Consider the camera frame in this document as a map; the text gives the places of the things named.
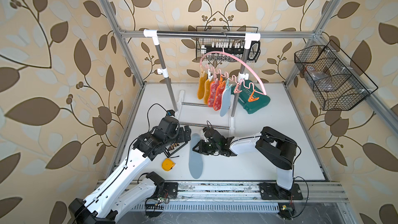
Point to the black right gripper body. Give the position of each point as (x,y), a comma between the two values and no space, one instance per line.
(210,148)

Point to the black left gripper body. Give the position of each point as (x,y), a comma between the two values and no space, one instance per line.
(181,136)

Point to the light blue insole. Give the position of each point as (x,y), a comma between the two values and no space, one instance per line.
(195,159)
(225,101)

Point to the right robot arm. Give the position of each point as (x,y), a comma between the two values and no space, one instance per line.
(279,149)

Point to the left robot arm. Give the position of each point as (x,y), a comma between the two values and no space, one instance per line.
(112,200)

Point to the white clothes rack with steel bars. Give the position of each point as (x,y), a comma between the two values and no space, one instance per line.
(209,74)

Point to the yellow tape measure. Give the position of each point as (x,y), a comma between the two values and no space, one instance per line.
(167,164)

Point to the red insole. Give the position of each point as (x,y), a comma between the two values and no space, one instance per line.
(218,98)
(212,92)

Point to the orange yellow insole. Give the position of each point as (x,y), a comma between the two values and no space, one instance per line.
(202,80)
(207,91)

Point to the orange clothes peg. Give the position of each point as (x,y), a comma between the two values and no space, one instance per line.
(252,97)

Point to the green plastic tool case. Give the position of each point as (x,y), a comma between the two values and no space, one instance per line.
(252,107)

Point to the plastic bag in basket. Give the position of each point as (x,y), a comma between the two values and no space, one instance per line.
(322,81)

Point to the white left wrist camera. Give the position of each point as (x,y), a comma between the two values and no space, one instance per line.
(170,113)

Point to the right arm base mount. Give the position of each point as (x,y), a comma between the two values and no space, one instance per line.
(271,191)

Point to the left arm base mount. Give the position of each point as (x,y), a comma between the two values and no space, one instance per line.
(163,193)

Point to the small electronics board with wires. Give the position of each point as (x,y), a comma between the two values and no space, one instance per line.
(286,211)

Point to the black wire basket back wall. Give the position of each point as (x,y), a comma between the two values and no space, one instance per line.
(223,29)

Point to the black wire basket wall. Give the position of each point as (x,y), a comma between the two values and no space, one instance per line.
(351,83)
(223,29)

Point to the black wire basket right wall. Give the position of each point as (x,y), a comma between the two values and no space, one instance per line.
(351,83)

